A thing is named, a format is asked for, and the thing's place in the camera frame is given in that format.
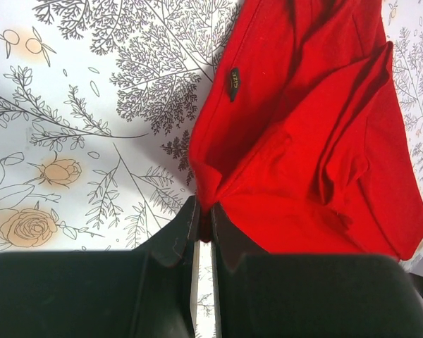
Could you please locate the red t shirt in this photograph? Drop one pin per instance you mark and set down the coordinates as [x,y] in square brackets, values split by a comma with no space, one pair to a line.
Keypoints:
[301,139]

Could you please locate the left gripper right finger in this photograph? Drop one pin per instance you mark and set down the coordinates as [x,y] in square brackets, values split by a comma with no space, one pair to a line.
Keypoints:
[258,294]

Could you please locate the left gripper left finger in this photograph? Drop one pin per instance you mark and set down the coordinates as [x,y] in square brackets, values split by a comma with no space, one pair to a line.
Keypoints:
[144,292]

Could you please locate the floral table mat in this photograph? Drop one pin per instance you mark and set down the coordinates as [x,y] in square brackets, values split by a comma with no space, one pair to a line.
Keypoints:
[98,101]

